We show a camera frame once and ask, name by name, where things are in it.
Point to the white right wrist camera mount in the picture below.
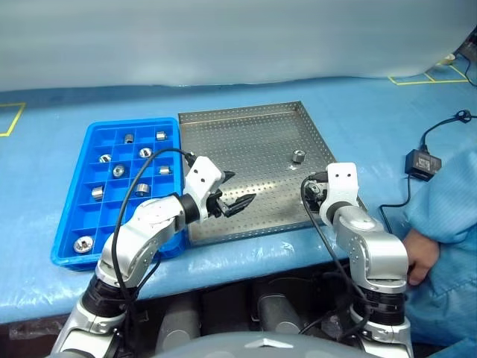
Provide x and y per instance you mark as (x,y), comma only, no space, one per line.
(341,182)

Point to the person's bare hand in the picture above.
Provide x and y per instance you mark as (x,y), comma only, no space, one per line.
(423,253)

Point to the blue compartment tray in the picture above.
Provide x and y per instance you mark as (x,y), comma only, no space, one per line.
(108,210)

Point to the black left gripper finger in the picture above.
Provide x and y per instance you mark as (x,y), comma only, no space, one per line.
(228,175)
(240,203)

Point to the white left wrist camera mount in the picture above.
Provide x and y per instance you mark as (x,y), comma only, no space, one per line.
(201,175)

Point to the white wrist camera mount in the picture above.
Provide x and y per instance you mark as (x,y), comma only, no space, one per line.
(341,182)
(201,175)

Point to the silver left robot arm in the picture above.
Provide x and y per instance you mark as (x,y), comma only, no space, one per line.
(149,231)

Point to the blue-sleeved person forearm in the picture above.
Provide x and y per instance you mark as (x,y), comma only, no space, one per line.
(451,209)

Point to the perforated metal tray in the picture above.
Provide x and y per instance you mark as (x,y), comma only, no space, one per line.
(253,149)

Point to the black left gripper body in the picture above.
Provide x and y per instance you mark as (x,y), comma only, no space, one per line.
(216,207)

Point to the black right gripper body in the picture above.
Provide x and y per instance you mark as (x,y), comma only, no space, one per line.
(315,190)

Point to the grey robot torso cover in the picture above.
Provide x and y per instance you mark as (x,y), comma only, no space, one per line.
(261,347)

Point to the black power adapter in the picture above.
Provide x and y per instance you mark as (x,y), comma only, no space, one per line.
(423,164)

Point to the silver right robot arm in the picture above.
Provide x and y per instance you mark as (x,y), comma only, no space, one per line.
(372,246)

